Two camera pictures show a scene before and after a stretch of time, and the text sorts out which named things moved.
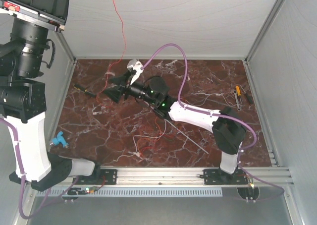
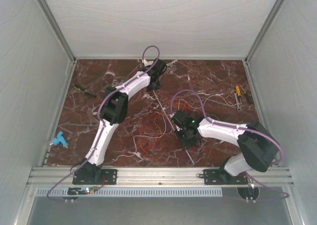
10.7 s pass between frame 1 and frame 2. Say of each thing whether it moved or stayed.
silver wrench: stayed
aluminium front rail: stayed
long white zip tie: moved
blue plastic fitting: stayed
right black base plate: stayed
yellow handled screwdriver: stayed
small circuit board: stayed
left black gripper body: moved
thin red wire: moved
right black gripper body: moved
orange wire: moved
